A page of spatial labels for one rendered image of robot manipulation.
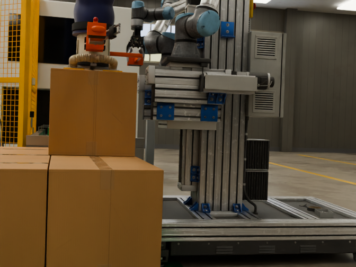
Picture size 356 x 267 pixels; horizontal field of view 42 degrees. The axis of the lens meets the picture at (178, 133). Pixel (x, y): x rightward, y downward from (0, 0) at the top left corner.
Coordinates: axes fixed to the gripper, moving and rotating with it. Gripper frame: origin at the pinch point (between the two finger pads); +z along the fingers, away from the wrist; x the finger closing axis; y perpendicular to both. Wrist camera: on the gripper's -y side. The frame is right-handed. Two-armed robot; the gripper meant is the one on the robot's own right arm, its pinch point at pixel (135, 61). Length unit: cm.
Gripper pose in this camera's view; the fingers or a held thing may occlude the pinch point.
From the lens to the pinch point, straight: 286.7
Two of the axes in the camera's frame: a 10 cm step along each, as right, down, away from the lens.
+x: 9.8, 0.4, 2.2
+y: 2.2, 0.1, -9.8
